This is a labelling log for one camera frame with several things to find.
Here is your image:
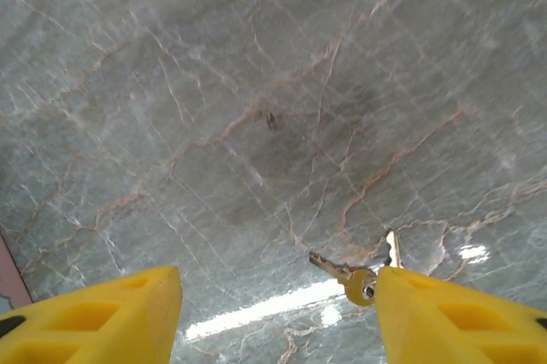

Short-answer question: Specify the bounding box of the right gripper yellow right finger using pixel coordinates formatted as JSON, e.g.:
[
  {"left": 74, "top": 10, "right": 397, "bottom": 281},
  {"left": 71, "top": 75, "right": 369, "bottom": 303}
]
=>
[{"left": 373, "top": 267, "right": 547, "bottom": 364}]

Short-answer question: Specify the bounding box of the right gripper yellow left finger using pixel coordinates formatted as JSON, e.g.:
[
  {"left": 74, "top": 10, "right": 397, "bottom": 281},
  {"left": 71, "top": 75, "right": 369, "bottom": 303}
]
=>
[{"left": 0, "top": 265, "right": 184, "bottom": 364}]

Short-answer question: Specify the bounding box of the silver key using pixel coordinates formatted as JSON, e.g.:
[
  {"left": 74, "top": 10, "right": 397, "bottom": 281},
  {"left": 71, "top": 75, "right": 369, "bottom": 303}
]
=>
[{"left": 385, "top": 229, "right": 403, "bottom": 270}]

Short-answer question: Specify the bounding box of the key with yellow head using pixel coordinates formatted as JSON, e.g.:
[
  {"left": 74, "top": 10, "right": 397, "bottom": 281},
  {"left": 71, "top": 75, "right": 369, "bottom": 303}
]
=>
[{"left": 308, "top": 251, "right": 379, "bottom": 308}]

